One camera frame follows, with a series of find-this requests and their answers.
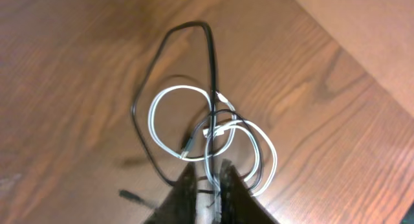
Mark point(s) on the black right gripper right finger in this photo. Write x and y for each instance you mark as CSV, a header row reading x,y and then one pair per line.
x,y
237,205

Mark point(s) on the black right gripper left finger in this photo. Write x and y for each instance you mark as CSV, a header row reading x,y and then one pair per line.
x,y
179,207

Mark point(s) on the brown wooden side panel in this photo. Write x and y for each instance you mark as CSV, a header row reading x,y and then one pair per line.
x,y
378,34

